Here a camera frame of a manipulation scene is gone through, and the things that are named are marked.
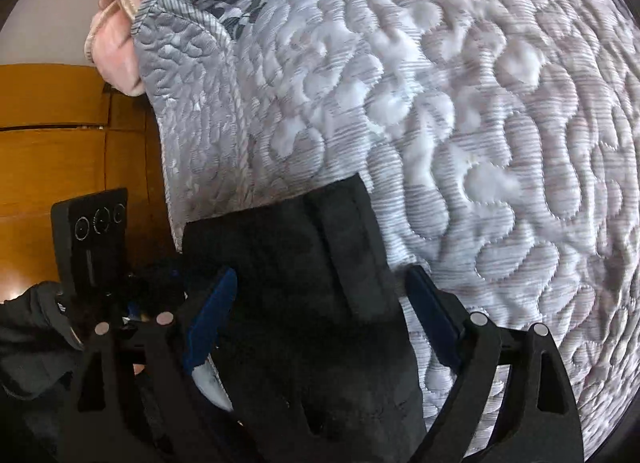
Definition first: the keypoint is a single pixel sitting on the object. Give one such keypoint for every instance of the pink fleece comforter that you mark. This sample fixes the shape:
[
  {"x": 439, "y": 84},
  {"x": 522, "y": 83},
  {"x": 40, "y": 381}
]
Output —
[{"x": 120, "y": 53}]

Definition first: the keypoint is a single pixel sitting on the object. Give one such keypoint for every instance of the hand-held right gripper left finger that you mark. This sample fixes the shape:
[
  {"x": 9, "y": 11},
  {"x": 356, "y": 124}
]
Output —
[{"x": 210, "y": 318}]

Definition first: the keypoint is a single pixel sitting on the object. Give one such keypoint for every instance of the grey quilted blanket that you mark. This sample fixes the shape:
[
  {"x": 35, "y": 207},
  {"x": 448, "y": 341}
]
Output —
[{"x": 450, "y": 118}]

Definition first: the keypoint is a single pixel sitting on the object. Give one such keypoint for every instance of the black pants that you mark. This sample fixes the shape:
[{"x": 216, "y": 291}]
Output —
[{"x": 300, "y": 293}]

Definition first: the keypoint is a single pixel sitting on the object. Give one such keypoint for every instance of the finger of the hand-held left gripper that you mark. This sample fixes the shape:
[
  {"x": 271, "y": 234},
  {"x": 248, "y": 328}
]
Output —
[{"x": 150, "y": 290}]

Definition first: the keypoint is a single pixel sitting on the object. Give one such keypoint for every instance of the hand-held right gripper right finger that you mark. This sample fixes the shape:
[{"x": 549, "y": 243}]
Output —
[{"x": 430, "y": 313}]

